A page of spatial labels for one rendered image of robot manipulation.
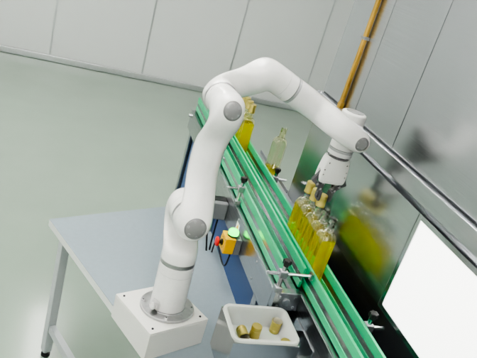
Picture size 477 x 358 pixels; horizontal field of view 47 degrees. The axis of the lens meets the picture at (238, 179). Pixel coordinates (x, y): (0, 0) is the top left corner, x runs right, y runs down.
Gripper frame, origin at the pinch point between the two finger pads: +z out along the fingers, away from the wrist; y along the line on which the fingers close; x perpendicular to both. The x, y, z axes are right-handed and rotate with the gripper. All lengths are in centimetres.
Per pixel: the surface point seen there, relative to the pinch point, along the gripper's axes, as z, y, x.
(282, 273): 20.6, 16.0, 20.6
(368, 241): 6.2, -12.1, 17.9
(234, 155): 25, 6, -87
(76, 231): 59, 77, -53
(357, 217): 3.5, -12.0, 6.4
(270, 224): 25.8, 6.0, -20.7
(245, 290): 49, 13, -7
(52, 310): 105, 81, -56
